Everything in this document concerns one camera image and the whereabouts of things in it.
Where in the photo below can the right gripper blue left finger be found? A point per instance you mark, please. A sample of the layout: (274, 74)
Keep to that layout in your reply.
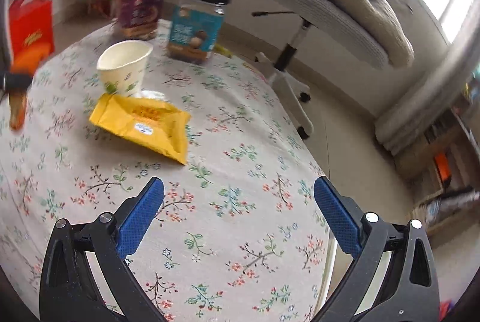
(135, 215)

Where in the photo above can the white paper cup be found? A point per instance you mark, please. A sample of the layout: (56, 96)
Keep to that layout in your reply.
(122, 66)

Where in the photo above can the wooden desk with shelves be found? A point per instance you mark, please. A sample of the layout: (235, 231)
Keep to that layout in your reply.
(456, 133)

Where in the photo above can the grey mesh office chair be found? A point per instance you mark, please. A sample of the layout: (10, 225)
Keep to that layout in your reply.
(328, 18)

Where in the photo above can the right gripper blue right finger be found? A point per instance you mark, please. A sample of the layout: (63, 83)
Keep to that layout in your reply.
(342, 215)

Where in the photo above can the purple label snack jar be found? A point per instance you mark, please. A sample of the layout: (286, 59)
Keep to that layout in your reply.
(137, 19)

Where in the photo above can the right beige curtain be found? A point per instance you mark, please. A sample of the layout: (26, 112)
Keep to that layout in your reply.
(425, 101)

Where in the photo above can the yellow snack packet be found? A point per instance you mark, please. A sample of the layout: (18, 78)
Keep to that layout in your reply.
(156, 125)

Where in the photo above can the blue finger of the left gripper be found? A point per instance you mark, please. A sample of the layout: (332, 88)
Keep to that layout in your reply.
(14, 82)

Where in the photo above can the silver plastic bag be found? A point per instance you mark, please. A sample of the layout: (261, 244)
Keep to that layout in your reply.
(445, 204)

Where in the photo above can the orange box under desk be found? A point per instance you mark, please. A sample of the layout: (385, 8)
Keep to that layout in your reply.
(444, 171)

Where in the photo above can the white trash bin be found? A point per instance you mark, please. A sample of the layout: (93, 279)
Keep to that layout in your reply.
(347, 302)

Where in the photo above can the floral tablecloth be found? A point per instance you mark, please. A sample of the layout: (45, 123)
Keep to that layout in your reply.
(238, 237)

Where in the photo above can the red gift box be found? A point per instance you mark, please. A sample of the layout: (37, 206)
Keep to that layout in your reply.
(31, 29)

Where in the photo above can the teal label nut jar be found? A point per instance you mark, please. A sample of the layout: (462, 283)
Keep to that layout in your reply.
(194, 28)

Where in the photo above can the long orange peel piece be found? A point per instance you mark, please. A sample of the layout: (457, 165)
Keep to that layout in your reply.
(23, 69)

